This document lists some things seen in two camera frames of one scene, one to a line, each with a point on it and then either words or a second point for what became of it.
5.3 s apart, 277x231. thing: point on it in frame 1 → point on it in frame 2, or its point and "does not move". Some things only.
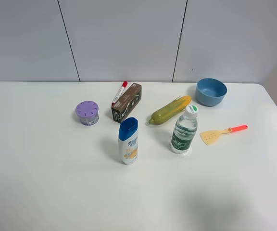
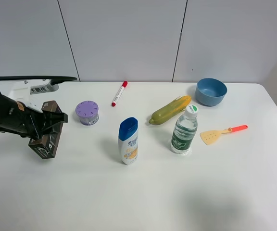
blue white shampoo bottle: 128,140 does not move
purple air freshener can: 87,111 does not move
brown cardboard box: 123,105 → 44,146
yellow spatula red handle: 210,136 does not move
